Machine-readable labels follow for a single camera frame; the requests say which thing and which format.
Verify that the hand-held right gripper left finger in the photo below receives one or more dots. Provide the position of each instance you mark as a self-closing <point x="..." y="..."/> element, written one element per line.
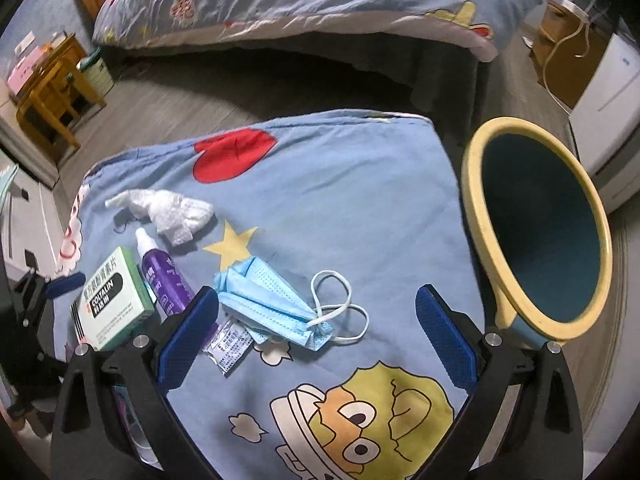
<point x="187" y="340"/>

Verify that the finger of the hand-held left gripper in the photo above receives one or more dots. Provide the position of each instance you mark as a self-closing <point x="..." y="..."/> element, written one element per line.
<point x="37" y="375"/>
<point x="65" y="286"/>

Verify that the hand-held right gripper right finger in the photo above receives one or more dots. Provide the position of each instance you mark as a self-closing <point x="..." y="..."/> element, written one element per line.
<point x="445" y="345"/>

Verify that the small foil sachet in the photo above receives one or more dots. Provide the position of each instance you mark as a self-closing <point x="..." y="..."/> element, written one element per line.
<point x="230" y="347"/>

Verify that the green white medicine box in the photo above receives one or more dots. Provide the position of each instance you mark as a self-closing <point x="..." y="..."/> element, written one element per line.
<point x="112" y="305"/>

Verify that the purple spray bottle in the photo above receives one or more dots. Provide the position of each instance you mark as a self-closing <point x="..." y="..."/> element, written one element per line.
<point x="162" y="275"/>

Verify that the blue face mask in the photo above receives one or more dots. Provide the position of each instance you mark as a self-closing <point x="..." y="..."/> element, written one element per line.
<point x="265" y="300"/>

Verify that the white tissue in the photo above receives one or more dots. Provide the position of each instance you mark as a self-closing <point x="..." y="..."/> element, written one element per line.
<point x="170" y="212"/>

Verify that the yellow rimmed blue bin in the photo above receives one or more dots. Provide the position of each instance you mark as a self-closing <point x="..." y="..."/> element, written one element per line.
<point x="540" y="210"/>

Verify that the cartoon printed blue cushion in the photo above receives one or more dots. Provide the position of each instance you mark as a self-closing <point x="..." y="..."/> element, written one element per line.
<point x="325" y="200"/>

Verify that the wooden stool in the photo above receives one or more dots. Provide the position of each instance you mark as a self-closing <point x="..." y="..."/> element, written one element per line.
<point x="50" y="95"/>

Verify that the small green bin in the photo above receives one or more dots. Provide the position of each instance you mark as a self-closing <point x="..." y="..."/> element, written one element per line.
<point x="95" y="72"/>

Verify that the pink box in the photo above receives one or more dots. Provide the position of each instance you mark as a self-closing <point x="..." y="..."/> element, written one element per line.
<point x="22" y="72"/>

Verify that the wooden nightstand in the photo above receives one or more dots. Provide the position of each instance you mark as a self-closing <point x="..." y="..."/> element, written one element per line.
<point x="65" y="57"/>

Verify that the white air purifier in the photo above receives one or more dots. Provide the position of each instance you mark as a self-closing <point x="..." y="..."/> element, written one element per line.
<point x="610" y="120"/>

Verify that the dark grey bed skirt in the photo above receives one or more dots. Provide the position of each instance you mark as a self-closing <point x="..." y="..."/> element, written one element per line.
<point x="375" y="60"/>

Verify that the wooden cabinet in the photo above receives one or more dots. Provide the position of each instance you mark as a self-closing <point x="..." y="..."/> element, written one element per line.
<point x="570" y="55"/>

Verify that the white wall outlet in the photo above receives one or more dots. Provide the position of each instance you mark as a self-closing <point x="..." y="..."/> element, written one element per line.
<point x="25" y="42"/>

